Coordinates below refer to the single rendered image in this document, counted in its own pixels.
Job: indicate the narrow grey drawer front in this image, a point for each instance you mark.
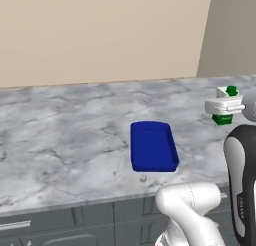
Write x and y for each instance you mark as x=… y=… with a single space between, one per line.
x=135 y=210

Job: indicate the grey cupboard door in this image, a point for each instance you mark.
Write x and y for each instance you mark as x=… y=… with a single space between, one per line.
x=66 y=240
x=136 y=233

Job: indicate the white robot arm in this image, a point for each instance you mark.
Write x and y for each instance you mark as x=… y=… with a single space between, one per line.
x=186 y=206

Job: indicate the small white sugar cube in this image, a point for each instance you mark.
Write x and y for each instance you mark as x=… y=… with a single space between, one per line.
x=143 y=179

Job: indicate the blue rectangular tray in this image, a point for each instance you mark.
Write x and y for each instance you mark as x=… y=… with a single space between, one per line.
x=152 y=146

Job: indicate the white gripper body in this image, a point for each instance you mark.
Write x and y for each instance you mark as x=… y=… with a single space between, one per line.
x=218 y=106

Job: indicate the wide grey drawer front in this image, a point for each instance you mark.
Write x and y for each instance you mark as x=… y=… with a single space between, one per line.
x=66 y=218

